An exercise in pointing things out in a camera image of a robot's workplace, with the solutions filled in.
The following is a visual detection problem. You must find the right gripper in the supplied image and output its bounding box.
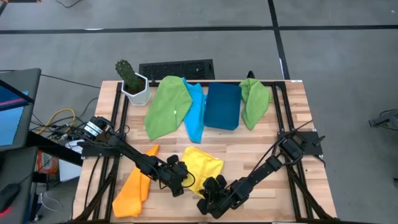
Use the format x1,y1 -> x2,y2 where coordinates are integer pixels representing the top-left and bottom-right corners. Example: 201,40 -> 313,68
197,174 -> 249,220

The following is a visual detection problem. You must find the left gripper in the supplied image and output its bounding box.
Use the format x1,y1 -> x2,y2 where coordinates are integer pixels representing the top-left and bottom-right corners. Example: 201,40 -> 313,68
155,154 -> 191,198

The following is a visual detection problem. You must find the yellow microfiber towel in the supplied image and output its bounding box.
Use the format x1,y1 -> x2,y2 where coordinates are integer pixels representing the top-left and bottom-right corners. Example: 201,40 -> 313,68
181,146 -> 224,197

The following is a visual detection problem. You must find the green towel with white tag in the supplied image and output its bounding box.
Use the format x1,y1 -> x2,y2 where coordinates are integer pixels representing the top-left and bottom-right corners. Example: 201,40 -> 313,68
144,75 -> 193,141

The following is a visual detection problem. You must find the green microfiber towel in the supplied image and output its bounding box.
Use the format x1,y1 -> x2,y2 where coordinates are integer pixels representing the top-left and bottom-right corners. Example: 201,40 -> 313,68
238,77 -> 273,131

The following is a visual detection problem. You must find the orange microfiber towel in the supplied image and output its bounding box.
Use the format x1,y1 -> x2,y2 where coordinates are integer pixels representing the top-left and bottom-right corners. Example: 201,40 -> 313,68
111,144 -> 160,218

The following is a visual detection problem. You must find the light blue microfiber towel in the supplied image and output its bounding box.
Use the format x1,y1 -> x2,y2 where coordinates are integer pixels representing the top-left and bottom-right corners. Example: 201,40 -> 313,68
182,77 -> 208,144

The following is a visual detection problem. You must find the blue-green storage bin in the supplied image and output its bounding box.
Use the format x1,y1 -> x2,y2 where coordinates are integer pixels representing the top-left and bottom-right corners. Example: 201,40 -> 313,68
203,82 -> 243,131

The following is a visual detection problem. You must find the white hexagonal plant pot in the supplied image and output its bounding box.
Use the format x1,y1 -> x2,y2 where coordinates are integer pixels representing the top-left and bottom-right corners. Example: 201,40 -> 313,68
120,72 -> 152,107

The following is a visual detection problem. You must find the black keyboard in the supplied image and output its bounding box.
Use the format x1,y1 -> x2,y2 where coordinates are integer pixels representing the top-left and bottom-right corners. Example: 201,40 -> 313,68
139,58 -> 216,81

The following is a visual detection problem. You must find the white box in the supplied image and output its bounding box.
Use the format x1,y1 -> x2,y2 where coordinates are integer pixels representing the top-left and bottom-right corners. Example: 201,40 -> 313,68
58,157 -> 82,183

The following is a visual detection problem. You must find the white power strip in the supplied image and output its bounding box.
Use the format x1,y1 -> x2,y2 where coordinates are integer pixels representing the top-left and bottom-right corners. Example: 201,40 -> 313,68
63,139 -> 83,149

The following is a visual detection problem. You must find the green cactus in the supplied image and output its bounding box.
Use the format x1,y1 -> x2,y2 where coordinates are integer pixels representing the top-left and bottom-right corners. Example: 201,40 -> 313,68
114,58 -> 143,94

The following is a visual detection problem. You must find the orange package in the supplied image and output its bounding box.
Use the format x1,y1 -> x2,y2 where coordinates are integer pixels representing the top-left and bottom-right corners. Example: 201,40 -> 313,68
36,151 -> 60,175

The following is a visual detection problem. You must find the black side desk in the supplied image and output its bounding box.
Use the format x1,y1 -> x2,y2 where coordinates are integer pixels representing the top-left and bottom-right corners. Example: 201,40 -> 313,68
0,130 -> 84,224

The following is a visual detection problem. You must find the black computer mouse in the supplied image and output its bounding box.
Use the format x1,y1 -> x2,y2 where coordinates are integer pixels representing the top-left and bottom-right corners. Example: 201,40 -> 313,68
0,182 -> 21,212

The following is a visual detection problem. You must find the black monitor with blue screen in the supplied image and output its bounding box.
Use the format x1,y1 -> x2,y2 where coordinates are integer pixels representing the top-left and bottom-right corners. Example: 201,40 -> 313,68
0,68 -> 42,152

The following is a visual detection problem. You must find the black stand foot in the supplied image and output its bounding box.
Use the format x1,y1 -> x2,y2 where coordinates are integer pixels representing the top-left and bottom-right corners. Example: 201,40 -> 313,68
368,108 -> 398,131

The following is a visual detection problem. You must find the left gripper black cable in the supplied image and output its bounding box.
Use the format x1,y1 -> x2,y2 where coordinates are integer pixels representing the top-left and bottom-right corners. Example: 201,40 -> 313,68
158,172 -> 196,190

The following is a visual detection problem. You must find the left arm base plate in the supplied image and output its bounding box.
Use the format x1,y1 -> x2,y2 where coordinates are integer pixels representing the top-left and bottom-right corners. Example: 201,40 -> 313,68
81,133 -> 126,158

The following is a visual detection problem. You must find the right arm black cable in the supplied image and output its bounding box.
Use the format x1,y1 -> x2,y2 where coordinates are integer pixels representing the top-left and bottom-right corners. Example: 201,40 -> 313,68
248,119 -> 314,180

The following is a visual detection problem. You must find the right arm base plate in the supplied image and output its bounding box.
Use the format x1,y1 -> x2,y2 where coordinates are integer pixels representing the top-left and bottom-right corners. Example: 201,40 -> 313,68
277,130 -> 324,157

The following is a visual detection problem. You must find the black metal table frame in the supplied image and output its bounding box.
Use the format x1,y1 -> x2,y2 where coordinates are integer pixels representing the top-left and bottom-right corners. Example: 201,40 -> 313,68
67,80 -> 340,224

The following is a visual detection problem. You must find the black cable bundle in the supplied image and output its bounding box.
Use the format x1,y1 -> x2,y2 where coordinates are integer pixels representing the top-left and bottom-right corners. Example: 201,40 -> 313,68
30,97 -> 100,141

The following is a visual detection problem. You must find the yellow cable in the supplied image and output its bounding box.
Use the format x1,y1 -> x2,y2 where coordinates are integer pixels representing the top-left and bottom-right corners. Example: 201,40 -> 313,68
36,108 -> 76,135

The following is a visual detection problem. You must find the thin black floor cable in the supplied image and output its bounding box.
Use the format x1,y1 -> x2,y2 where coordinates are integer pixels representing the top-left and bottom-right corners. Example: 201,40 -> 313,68
40,73 -> 101,90

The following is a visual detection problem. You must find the black looped floor cable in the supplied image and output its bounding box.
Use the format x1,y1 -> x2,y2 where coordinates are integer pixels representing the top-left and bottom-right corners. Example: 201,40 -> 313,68
55,0 -> 82,9

